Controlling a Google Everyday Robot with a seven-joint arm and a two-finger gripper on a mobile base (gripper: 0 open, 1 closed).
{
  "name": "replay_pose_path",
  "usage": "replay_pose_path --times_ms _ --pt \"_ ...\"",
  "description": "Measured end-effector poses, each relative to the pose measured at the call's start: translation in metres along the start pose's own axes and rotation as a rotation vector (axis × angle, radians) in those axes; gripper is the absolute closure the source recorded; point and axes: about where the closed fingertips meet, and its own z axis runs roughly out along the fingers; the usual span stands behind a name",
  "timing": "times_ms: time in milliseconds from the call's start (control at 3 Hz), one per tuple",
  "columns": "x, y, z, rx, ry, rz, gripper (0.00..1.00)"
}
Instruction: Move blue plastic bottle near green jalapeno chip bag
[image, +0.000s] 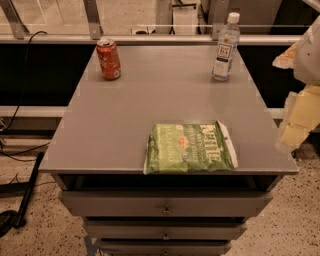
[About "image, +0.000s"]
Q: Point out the bottom grey drawer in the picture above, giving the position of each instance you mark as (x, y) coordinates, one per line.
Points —
(164, 248)

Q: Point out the grey drawer cabinet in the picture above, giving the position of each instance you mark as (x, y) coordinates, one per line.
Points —
(101, 141)

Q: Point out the middle grey drawer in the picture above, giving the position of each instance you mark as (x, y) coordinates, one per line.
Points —
(167, 229)

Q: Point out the clear plastic water bottle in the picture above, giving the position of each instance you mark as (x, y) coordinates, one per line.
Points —
(227, 44)

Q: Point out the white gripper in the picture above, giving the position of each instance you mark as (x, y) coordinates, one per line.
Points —
(308, 56)

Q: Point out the green jalapeno chip bag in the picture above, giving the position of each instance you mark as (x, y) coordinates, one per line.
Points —
(189, 148)

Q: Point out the orange soda can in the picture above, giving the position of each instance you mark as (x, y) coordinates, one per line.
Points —
(108, 58)

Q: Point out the top grey drawer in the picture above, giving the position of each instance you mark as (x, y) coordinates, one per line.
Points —
(165, 203)

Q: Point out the metal railing frame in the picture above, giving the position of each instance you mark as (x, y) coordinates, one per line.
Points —
(19, 33)

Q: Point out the black chair base leg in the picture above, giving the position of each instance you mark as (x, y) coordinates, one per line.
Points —
(15, 219)

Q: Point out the grey drawer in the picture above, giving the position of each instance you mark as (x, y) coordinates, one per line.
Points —
(164, 248)
(165, 203)
(167, 229)

